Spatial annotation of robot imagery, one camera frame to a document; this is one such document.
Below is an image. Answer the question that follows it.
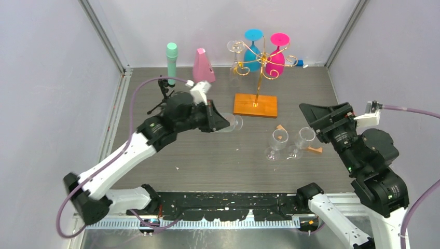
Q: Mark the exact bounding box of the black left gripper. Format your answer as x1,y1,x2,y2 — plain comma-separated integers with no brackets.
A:
177,100,230,133

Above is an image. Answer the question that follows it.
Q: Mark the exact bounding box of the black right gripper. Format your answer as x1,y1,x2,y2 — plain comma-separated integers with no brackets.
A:
297,99,362,171

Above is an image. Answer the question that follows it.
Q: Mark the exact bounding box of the clear ribbed tumbler glass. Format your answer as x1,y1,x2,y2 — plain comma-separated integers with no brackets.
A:
218,113,243,133

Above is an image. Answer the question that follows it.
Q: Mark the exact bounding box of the clear wine glass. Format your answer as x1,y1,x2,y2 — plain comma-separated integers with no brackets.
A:
265,129,289,161
287,127,316,159

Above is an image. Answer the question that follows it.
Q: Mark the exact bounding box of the pink wine glass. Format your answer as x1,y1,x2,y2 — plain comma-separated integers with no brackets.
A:
265,33,290,78

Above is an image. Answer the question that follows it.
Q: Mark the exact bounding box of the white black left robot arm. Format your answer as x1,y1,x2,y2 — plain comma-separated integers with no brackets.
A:
63,92,230,225

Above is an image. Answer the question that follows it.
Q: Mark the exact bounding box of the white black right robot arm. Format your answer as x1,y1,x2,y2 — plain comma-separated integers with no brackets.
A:
295,101,409,248

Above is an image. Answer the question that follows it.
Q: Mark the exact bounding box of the blue wine glass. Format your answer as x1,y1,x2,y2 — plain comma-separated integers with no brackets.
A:
243,29,263,72

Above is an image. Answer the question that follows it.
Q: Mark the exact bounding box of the clear flute glass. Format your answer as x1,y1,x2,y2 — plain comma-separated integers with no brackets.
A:
227,40,244,87

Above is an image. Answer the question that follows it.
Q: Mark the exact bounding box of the small wooden arch block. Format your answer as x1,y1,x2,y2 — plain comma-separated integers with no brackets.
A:
307,146,323,154

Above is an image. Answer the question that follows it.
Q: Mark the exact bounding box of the pink metronome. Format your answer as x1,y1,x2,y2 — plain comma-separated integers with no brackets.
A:
192,48,216,83

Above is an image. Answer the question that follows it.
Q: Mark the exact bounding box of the blue cube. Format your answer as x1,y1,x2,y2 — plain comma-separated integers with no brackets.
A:
296,60,304,67

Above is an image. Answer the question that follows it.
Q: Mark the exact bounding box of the black mini tripod stand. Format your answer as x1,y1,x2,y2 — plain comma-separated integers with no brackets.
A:
147,79,175,115

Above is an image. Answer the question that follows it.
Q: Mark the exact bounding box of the mint green microphone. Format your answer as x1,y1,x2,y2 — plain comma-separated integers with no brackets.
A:
166,42,178,77

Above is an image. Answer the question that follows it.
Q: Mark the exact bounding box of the black base bar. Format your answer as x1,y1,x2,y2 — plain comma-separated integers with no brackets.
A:
146,192,311,222

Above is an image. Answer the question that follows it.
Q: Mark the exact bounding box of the gold wire wine glass rack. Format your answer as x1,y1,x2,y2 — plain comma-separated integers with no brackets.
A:
233,36,298,119

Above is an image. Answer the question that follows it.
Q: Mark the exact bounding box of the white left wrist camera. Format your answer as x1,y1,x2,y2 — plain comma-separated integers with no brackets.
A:
185,80,212,105

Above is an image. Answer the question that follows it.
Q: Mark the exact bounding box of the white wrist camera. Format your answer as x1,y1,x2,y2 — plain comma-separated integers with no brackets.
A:
185,80,212,105
354,101,383,128

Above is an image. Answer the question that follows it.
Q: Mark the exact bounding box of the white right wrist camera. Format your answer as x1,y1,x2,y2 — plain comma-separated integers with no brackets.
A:
354,101,383,128

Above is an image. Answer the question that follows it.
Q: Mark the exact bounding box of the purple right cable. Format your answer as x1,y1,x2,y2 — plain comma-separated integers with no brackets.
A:
378,104,440,249

